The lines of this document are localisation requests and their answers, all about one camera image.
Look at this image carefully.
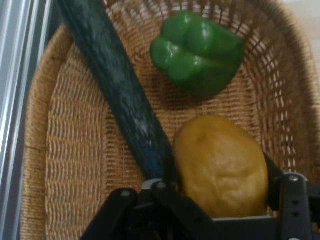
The green bell pepper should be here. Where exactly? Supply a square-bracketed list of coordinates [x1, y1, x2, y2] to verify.
[149, 10, 246, 99]

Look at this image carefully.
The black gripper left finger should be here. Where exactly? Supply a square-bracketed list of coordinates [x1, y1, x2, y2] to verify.
[79, 149, 219, 240]

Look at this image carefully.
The woven wicker basket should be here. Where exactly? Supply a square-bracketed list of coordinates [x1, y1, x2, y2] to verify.
[23, 0, 320, 240]

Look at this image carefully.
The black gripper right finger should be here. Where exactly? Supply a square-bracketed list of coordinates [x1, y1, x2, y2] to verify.
[262, 151, 320, 240]

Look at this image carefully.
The dark green cucumber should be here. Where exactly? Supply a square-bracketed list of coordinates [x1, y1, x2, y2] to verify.
[55, 0, 174, 181]

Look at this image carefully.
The aluminium rail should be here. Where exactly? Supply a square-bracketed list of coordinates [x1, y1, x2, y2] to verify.
[0, 0, 56, 240]

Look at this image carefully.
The brown yellow potato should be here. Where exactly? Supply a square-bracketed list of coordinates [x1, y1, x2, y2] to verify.
[173, 114, 271, 219]

